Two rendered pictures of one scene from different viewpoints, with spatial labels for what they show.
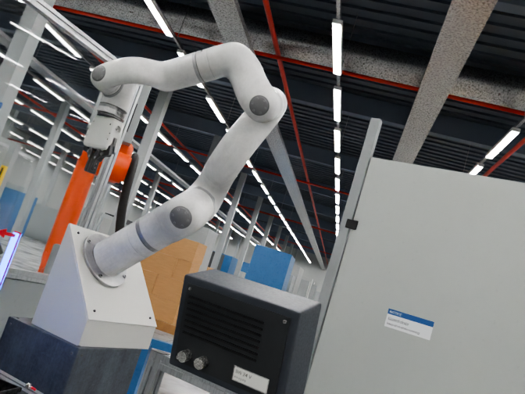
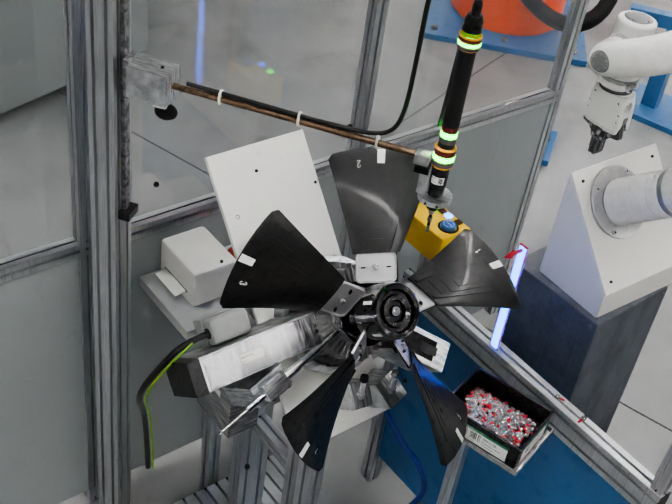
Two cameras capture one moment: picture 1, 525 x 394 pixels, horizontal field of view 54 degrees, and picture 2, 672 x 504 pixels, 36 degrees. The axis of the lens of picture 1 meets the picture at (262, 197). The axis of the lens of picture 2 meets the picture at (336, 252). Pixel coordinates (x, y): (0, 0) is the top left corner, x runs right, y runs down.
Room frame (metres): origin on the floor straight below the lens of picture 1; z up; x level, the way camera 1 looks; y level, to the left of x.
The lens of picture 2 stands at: (-0.62, 0.34, 2.64)
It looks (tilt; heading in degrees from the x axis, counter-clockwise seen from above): 38 degrees down; 19
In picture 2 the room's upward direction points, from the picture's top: 9 degrees clockwise
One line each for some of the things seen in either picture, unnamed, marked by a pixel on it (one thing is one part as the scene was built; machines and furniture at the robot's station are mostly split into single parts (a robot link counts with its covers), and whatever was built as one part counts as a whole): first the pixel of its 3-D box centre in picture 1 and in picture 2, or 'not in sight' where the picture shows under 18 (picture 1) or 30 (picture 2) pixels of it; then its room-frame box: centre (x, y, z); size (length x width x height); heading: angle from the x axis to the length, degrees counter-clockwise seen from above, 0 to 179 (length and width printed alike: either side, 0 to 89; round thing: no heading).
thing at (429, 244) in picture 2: not in sight; (433, 233); (1.53, 0.83, 1.02); 0.16 x 0.10 x 0.11; 62
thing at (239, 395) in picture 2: not in sight; (256, 384); (0.80, 0.96, 1.03); 0.15 x 0.10 x 0.14; 62
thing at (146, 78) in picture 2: not in sight; (150, 79); (0.99, 1.36, 1.54); 0.10 x 0.07 x 0.08; 97
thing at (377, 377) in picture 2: not in sight; (381, 388); (1.04, 0.76, 0.91); 0.12 x 0.08 x 0.12; 62
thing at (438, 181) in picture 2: not in sight; (453, 111); (1.07, 0.74, 1.65); 0.04 x 0.04 x 0.46
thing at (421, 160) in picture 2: not in sight; (433, 177); (1.07, 0.75, 1.50); 0.09 x 0.07 x 0.10; 97
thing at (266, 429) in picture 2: not in sight; (278, 443); (1.06, 1.00, 0.56); 0.19 x 0.04 x 0.04; 62
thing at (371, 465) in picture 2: not in sight; (387, 391); (1.54, 0.86, 0.39); 0.04 x 0.04 x 0.78; 62
